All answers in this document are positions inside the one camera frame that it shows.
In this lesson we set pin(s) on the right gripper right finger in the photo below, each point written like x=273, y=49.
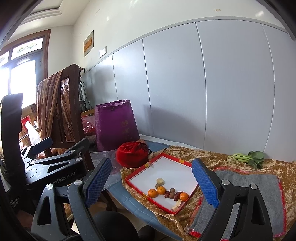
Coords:
x=252, y=220

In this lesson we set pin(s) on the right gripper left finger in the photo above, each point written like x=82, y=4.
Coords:
x=50, y=222

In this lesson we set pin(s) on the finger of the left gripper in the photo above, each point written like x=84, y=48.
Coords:
x=32, y=151
x=77, y=150

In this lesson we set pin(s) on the orange mandarin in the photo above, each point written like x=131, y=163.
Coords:
x=184, y=196
x=161, y=190
x=152, y=193

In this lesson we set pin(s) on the pale sugarcane chunk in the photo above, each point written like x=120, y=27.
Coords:
x=160, y=181
x=178, y=203
x=175, y=208

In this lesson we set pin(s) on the dark wooden chair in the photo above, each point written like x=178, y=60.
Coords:
x=67, y=127

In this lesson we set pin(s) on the red plastic bag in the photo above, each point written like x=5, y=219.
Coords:
x=88, y=123

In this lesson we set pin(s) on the grey felt mat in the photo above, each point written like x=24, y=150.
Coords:
x=237, y=206

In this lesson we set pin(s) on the purple shopping bag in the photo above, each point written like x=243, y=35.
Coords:
x=115, y=125

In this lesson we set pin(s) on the red velvet pouch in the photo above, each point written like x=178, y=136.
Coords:
x=132, y=154

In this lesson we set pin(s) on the brown striped cloth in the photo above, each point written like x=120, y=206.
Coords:
x=46, y=102

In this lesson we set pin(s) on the green bok choy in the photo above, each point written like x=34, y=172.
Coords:
x=255, y=159

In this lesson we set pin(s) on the gold patterned tablecloth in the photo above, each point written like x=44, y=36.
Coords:
x=202, y=195

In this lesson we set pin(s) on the red white tray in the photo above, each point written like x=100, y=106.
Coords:
x=176, y=173

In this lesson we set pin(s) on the wooden framed window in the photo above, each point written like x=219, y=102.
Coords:
x=24, y=63

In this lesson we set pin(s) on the white wall switch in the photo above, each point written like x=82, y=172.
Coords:
x=103, y=51

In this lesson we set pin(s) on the wall picture frame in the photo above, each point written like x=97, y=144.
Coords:
x=88, y=44

